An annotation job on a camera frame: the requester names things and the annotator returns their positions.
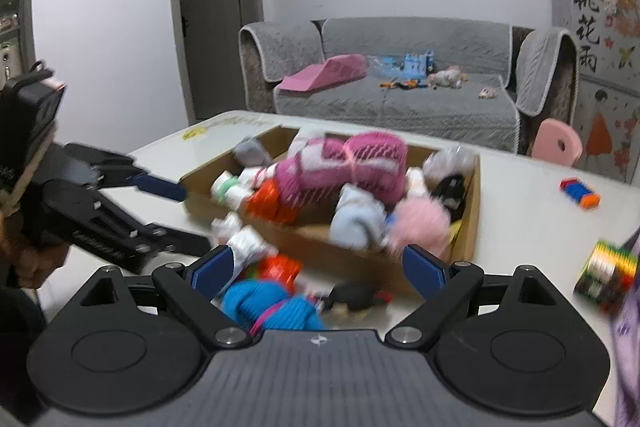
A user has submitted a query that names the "clear blue toy bag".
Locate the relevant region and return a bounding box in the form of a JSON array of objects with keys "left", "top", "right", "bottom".
[{"left": 367, "top": 56, "right": 406, "bottom": 75}]

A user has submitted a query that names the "white rolled sock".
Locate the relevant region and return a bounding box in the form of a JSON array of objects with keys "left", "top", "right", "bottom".
[{"left": 405, "top": 167, "right": 428, "bottom": 200}]

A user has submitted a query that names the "white sock bundle red tie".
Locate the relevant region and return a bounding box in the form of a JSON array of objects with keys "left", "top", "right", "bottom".
[{"left": 211, "top": 213, "right": 278, "bottom": 275}]

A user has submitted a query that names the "blue toy castle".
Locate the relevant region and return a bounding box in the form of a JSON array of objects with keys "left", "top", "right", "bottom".
[{"left": 402, "top": 52, "right": 435, "bottom": 75}]

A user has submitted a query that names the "pink dotted sock bundle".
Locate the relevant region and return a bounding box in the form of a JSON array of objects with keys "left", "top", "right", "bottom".
[{"left": 255, "top": 131, "right": 410, "bottom": 225}]

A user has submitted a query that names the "person's left hand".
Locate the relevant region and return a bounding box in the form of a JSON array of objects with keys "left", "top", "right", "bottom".
[{"left": 0, "top": 212, "right": 66, "bottom": 290}]

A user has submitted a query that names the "orange and black toy gun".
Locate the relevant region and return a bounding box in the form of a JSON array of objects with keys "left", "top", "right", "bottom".
[{"left": 378, "top": 78, "right": 426, "bottom": 90}]

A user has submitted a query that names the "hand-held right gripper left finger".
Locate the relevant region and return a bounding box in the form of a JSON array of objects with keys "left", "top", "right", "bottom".
[{"left": 75, "top": 244, "right": 253, "bottom": 350}]

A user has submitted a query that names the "black toy figure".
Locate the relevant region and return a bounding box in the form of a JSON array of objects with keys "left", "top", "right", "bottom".
[{"left": 325, "top": 282, "right": 396, "bottom": 312}]

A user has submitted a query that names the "white plush toy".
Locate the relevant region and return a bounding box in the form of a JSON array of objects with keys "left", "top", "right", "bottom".
[{"left": 427, "top": 66, "right": 469, "bottom": 90}]

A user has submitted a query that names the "colourful block cube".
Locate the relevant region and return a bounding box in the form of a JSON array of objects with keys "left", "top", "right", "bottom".
[{"left": 572, "top": 238, "right": 640, "bottom": 315}]

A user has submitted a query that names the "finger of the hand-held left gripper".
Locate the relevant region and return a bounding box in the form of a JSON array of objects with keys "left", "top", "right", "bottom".
[
  {"left": 62, "top": 143, "right": 188, "bottom": 204},
  {"left": 42, "top": 179, "right": 212, "bottom": 274}
]

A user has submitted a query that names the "white and green sock bundle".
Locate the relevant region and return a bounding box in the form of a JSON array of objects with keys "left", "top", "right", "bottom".
[{"left": 210, "top": 172, "right": 251, "bottom": 210}]

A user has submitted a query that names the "pink plastic chair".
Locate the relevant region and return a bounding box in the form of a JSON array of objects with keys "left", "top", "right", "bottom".
[{"left": 531, "top": 118, "right": 583, "bottom": 168}]

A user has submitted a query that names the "fridge with flower stickers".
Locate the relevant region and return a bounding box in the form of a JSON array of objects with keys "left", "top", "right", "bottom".
[{"left": 545, "top": 0, "right": 640, "bottom": 185}]

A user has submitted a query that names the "grey sock bundle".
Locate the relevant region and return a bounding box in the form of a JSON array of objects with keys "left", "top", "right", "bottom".
[{"left": 232, "top": 137, "right": 273, "bottom": 168}]

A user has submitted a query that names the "grey sofa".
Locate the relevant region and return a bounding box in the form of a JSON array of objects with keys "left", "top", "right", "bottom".
[{"left": 238, "top": 17, "right": 581, "bottom": 158}]

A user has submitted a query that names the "bubble wrap bundle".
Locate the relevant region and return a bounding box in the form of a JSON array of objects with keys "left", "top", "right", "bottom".
[{"left": 422, "top": 144, "right": 476, "bottom": 180}]

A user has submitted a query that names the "white desktop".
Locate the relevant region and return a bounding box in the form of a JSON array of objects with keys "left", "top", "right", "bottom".
[{"left": 37, "top": 109, "right": 640, "bottom": 427}]

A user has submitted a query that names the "shallow cardboard box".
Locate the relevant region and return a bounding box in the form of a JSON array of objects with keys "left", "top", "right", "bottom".
[{"left": 179, "top": 124, "right": 482, "bottom": 303}]

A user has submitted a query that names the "blue knit bundle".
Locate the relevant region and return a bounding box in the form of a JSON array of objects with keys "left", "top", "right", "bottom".
[{"left": 220, "top": 279, "right": 326, "bottom": 333}]

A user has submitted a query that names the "purple bottle strap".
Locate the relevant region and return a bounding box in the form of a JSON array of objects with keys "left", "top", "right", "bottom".
[{"left": 607, "top": 277, "right": 640, "bottom": 427}]

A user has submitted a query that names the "orange mesh bundle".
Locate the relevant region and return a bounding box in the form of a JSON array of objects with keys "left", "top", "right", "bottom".
[
  {"left": 246, "top": 179, "right": 291, "bottom": 223},
  {"left": 260, "top": 254, "right": 303, "bottom": 288}
]

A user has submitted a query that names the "small colourful block strip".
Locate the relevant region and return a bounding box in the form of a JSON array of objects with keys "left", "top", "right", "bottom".
[{"left": 559, "top": 177, "right": 601, "bottom": 212}]

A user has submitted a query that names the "pink fluffy ball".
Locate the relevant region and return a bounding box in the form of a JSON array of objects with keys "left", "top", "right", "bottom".
[{"left": 385, "top": 198, "right": 453, "bottom": 260}]

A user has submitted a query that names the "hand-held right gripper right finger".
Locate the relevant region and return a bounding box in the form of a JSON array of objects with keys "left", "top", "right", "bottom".
[{"left": 384, "top": 244, "right": 566, "bottom": 350}]

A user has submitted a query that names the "light blue sock bundle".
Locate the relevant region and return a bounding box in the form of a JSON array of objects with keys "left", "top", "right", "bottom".
[{"left": 330, "top": 187, "right": 388, "bottom": 250}]

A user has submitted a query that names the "dark door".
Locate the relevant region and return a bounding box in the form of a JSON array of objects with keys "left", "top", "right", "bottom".
[{"left": 169, "top": 0, "right": 265, "bottom": 122}]

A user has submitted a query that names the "black sock bundle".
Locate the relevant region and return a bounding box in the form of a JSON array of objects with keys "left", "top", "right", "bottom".
[{"left": 432, "top": 174, "right": 468, "bottom": 212}]

